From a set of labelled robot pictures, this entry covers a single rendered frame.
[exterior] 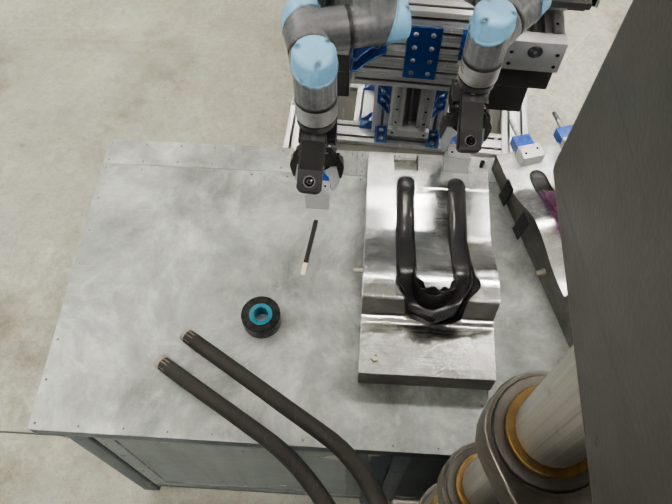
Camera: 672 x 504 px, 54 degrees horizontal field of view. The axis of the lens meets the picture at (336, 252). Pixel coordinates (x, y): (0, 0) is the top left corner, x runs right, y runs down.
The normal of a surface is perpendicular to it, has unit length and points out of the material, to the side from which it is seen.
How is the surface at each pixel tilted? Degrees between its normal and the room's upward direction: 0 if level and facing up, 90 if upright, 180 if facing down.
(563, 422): 90
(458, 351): 0
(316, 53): 0
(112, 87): 0
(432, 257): 28
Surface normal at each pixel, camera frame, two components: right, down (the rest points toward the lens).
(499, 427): 0.00, -0.48
